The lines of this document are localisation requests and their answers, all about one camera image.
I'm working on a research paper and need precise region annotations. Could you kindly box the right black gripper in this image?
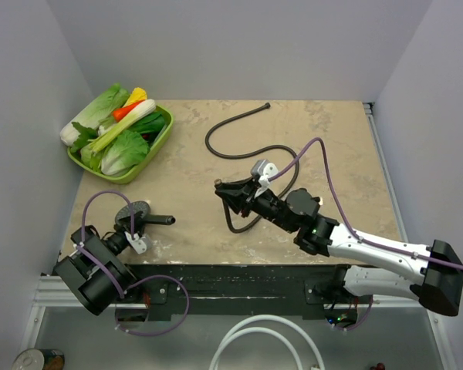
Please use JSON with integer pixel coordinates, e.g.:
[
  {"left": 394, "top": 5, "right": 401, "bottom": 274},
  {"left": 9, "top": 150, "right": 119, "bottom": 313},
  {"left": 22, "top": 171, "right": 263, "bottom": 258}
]
[{"left": 216, "top": 175, "right": 297, "bottom": 234}]

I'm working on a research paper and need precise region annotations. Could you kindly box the grey shower head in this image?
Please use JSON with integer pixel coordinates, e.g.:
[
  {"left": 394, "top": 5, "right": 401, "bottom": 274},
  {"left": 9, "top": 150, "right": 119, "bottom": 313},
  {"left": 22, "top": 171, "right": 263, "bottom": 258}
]
[{"left": 114, "top": 200, "right": 176, "bottom": 226}]

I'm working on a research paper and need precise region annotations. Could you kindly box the black shower hose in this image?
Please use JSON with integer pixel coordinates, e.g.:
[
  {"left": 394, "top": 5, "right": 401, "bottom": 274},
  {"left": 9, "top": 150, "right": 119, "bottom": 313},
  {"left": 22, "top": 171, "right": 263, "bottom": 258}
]
[{"left": 204, "top": 101, "right": 300, "bottom": 235}]

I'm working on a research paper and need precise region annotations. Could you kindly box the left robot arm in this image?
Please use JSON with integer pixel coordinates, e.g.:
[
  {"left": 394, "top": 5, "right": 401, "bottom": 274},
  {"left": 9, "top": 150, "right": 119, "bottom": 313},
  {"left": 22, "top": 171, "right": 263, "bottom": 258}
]
[{"left": 53, "top": 216, "right": 144, "bottom": 315}]

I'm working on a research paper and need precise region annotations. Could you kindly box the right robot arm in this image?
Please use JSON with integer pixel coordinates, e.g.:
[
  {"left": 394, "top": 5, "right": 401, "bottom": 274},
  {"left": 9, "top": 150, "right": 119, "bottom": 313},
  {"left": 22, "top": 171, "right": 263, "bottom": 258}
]
[{"left": 215, "top": 177, "right": 463, "bottom": 317}]

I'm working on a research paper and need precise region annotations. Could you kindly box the green lettuce toy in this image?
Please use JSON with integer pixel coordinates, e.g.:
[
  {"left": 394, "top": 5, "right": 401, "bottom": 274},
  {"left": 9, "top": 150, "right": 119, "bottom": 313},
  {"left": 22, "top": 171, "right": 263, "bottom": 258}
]
[{"left": 80, "top": 130, "right": 150, "bottom": 177}]

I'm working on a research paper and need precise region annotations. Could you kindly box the dark green vegetable toy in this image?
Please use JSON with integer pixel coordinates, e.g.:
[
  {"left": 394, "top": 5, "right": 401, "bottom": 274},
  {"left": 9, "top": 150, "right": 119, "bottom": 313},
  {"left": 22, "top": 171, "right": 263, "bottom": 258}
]
[{"left": 128, "top": 112, "right": 165, "bottom": 135}]

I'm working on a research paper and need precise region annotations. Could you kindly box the green plastic tray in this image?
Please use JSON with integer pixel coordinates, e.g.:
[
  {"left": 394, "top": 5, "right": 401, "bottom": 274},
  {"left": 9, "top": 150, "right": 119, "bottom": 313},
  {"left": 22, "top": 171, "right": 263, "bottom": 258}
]
[{"left": 66, "top": 105, "right": 174, "bottom": 184}]

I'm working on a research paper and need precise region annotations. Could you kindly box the orange carrot toy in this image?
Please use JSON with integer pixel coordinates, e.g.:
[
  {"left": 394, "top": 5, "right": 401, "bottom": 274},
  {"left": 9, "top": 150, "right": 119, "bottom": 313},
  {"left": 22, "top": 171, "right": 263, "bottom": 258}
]
[{"left": 112, "top": 100, "right": 143, "bottom": 122}]

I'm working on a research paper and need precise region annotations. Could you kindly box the napa cabbage toy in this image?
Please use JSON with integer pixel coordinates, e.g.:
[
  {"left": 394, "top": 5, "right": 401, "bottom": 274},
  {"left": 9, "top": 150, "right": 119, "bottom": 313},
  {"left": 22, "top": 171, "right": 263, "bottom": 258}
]
[{"left": 60, "top": 83, "right": 130, "bottom": 146}]

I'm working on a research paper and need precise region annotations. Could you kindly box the white leek toy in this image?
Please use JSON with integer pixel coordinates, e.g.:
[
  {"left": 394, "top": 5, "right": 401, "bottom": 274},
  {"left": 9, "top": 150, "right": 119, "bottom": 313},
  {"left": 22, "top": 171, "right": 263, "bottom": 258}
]
[{"left": 87, "top": 99, "right": 156, "bottom": 153}]

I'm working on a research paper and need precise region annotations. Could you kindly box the yellow pepper toy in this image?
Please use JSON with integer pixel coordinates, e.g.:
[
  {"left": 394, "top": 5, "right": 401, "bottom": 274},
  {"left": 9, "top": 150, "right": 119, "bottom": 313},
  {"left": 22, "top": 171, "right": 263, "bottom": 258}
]
[{"left": 123, "top": 87, "right": 147, "bottom": 107}]

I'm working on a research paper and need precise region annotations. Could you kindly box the tin can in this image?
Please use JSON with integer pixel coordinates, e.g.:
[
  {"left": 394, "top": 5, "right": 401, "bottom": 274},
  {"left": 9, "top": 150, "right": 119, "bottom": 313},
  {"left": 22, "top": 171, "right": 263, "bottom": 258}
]
[{"left": 12, "top": 348, "right": 65, "bottom": 370}]

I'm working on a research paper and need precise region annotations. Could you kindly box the red small object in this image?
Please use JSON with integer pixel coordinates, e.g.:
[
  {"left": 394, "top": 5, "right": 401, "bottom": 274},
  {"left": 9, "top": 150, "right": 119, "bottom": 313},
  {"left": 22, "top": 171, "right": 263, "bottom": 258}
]
[{"left": 370, "top": 362, "right": 386, "bottom": 370}]

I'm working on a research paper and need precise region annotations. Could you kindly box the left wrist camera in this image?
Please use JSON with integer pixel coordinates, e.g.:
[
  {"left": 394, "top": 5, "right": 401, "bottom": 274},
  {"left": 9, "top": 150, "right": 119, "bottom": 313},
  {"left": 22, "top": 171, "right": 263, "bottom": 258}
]
[{"left": 125, "top": 232, "right": 153, "bottom": 254}]

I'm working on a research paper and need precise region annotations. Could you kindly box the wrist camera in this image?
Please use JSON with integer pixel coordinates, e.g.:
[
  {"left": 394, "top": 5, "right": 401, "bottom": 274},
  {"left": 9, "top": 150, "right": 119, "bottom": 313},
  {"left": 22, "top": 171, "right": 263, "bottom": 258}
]
[
  {"left": 251, "top": 160, "right": 279, "bottom": 184},
  {"left": 125, "top": 232, "right": 153, "bottom": 254}
]

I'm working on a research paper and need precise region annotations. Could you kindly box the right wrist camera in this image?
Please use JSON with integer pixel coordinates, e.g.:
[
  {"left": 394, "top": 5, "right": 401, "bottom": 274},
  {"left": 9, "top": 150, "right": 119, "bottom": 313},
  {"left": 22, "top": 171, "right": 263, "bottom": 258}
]
[{"left": 251, "top": 160, "right": 279, "bottom": 184}]

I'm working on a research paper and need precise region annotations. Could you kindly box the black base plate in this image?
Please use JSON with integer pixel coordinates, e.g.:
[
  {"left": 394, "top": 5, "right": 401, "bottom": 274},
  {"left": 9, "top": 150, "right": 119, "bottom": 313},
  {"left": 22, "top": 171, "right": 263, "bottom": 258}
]
[{"left": 112, "top": 264, "right": 370, "bottom": 321}]

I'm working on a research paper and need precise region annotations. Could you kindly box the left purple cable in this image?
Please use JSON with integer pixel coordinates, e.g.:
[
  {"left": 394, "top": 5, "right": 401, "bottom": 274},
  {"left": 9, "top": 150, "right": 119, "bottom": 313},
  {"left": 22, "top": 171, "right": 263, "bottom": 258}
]
[{"left": 73, "top": 190, "right": 191, "bottom": 337}]

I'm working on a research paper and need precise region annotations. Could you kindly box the white hose loop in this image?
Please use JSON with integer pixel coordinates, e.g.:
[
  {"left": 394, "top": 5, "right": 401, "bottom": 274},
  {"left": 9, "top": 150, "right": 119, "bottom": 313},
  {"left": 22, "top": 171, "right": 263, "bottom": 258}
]
[{"left": 208, "top": 314, "right": 326, "bottom": 370}]

